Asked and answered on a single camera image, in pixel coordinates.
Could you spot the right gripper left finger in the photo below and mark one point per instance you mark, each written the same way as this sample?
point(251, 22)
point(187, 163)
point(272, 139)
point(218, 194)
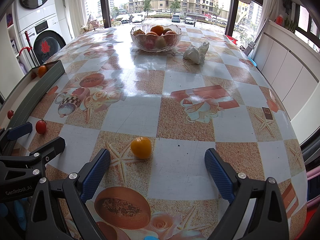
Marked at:
point(45, 219)

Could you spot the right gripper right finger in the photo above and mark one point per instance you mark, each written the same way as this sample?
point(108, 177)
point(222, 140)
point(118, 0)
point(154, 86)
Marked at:
point(256, 208)

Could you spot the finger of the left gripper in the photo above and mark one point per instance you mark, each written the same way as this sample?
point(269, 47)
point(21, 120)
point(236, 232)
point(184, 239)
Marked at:
point(12, 134)
point(39, 158)

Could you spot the small red tomato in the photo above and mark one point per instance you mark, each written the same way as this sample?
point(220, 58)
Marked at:
point(10, 114)

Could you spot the large red tomato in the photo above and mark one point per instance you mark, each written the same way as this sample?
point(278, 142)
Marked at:
point(41, 127)

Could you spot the orange tangerine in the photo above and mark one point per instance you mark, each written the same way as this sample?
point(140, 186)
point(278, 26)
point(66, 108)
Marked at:
point(42, 70)

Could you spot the small yellow tomato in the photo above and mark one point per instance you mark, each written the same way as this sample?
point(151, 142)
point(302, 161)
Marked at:
point(141, 147)

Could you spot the blue gloved left hand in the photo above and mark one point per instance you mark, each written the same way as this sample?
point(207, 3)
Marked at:
point(13, 215)

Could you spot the grey white tray box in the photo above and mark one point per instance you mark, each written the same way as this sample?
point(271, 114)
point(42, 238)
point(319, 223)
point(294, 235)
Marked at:
point(28, 93)

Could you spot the dark red fruit in tray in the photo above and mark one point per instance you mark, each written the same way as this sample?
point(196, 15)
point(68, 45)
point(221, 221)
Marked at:
point(33, 75)

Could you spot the lower washing machine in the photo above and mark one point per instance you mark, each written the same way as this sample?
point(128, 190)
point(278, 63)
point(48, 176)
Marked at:
point(45, 37)

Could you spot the upper dryer machine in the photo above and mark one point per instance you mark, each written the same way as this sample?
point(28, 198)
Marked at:
point(28, 12)

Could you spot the white cabinet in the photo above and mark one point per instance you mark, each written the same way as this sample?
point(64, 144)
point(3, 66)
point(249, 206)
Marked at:
point(291, 67)

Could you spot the glass fruit bowl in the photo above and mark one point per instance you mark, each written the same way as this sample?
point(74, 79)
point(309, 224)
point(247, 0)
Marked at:
point(151, 42)

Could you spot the orange in bowl left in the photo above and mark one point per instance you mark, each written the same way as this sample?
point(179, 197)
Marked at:
point(138, 32)

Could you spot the blue plastic basin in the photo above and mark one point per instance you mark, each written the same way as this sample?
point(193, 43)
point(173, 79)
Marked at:
point(250, 62)

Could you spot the orange in bowl top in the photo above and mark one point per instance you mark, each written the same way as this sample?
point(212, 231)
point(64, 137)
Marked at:
point(158, 29)

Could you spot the green brown fruit in bowl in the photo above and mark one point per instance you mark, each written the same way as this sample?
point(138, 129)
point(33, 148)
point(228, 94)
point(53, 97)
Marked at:
point(166, 30)

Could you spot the crumpled white tissue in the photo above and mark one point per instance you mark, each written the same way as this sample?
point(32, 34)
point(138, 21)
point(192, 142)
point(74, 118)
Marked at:
point(196, 54)

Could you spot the red plastic basin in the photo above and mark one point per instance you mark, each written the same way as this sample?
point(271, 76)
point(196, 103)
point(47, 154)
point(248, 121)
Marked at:
point(229, 39)

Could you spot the red handled mop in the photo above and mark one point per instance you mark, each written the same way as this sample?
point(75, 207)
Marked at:
point(29, 49)

